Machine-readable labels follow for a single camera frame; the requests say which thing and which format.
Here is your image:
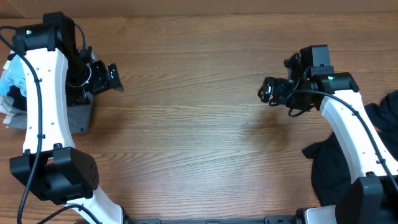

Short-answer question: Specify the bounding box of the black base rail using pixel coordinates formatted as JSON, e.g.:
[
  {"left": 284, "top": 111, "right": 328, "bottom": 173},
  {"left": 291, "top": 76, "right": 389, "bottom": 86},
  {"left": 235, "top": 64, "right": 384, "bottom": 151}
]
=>
[{"left": 128, "top": 215, "right": 304, "bottom": 224}]

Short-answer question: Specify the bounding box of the folded grey garment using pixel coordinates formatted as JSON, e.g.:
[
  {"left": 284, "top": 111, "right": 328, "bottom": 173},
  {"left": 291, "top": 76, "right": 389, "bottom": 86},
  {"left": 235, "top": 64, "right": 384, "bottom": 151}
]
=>
[{"left": 5, "top": 93, "right": 94, "bottom": 134}]

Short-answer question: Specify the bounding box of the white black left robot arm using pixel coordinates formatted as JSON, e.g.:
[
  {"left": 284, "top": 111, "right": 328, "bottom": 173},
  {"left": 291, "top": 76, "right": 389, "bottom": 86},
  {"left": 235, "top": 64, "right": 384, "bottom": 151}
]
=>
[{"left": 9, "top": 21, "right": 130, "bottom": 223}]

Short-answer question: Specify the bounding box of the black shirt pile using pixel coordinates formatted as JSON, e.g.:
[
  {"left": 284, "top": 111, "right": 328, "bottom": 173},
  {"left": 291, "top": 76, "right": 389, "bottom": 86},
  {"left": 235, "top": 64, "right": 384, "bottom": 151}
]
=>
[{"left": 302, "top": 91, "right": 397, "bottom": 206}]

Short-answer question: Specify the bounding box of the light blue t-shirt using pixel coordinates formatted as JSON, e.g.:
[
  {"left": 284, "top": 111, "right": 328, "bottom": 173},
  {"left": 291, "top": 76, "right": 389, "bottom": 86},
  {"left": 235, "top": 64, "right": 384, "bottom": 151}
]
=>
[{"left": 1, "top": 55, "right": 27, "bottom": 97}]

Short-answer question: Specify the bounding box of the folded black garment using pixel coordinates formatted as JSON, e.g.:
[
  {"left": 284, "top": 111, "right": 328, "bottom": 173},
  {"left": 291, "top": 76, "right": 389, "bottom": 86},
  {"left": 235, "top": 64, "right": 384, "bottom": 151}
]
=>
[{"left": 7, "top": 86, "right": 27, "bottom": 111}]

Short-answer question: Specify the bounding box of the folded white garment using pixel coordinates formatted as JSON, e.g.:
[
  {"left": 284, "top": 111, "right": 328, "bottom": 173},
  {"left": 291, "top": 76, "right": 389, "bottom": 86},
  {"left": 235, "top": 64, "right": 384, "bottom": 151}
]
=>
[{"left": 1, "top": 60, "right": 16, "bottom": 124}]

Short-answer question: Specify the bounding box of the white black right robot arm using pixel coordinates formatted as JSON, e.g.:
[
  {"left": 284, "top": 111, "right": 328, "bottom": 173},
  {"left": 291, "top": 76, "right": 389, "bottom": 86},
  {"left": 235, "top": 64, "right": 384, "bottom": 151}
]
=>
[{"left": 258, "top": 73, "right": 397, "bottom": 223}]

